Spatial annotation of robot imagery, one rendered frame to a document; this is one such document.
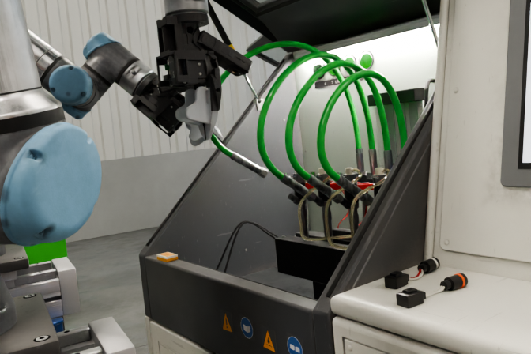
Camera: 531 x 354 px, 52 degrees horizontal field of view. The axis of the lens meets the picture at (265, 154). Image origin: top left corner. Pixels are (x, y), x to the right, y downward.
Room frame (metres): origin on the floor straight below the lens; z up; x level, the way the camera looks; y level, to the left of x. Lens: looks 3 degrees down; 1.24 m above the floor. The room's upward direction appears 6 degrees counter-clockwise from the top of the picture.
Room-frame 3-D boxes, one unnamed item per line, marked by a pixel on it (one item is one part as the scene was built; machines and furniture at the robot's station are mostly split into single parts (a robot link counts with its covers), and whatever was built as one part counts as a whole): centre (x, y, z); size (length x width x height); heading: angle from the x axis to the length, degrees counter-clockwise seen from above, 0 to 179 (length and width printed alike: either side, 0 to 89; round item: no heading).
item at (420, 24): (1.37, -0.28, 1.43); 0.54 x 0.03 x 0.02; 36
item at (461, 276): (0.74, -0.21, 0.99); 0.12 x 0.02 x 0.02; 120
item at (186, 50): (0.93, 0.12, 1.38); 0.09 x 0.08 x 0.12; 126
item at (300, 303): (1.08, 0.12, 0.87); 0.62 x 0.04 x 0.16; 36
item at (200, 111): (0.92, 0.10, 1.27); 0.06 x 0.03 x 0.09; 126
